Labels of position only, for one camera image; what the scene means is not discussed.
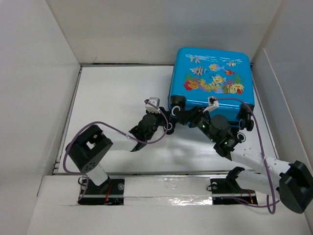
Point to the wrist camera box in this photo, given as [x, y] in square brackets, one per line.
[213, 104]
[152, 105]

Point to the blue kids suitcase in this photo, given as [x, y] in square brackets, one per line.
[200, 73]

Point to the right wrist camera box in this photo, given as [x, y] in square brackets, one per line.
[213, 104]

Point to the aluminium table rail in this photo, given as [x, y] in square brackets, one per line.
[162, 190]

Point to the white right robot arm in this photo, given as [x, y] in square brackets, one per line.
[291, 183]

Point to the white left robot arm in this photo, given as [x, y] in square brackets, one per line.
[89, 146]

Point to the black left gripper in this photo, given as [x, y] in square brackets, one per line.
[163, 116]

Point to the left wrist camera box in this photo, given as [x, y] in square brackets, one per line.
[152, 105]

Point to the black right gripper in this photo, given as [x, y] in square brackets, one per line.
[191, 116]

